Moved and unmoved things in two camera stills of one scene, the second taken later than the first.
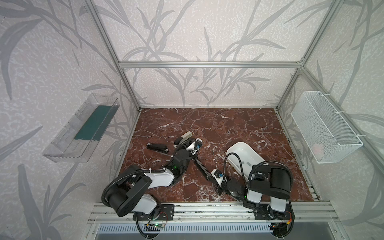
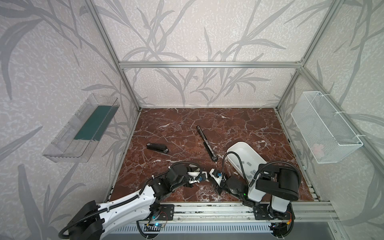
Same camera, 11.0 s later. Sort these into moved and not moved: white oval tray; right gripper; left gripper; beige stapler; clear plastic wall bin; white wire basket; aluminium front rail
Moved: left gripper; beige stapler
Not moved: right gripper; aluminium front rail; white oval tray; white wire basket; clear plastic wall bin
